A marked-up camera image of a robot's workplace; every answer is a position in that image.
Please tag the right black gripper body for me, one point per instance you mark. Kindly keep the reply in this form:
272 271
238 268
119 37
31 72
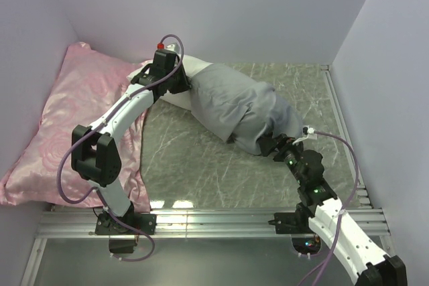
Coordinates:
289 154

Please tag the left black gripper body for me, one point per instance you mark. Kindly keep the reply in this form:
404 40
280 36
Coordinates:
178 83

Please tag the white pillow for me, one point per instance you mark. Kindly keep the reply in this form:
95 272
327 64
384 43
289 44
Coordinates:
192 67

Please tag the grey satin pillowcase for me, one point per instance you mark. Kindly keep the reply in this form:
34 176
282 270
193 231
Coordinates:
237 108

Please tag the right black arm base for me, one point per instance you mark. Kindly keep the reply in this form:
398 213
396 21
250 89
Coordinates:
304 241

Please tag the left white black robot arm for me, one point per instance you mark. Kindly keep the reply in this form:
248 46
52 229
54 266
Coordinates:
95 148

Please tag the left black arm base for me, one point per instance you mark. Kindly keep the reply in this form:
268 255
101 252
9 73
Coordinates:
124 232

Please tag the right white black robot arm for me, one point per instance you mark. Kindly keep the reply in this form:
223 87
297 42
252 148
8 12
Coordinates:
322 213

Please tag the pink satin rose pillow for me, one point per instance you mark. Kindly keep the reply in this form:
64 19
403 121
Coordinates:
88 84

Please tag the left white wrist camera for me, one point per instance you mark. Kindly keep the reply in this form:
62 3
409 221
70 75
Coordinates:
174 47

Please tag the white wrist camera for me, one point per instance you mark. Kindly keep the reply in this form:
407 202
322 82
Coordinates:
307 133
174 47

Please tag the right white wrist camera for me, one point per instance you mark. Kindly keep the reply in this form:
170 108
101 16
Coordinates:
307 133

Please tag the aluminium mounting rail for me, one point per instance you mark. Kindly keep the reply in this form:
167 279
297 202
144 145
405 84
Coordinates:
72 223

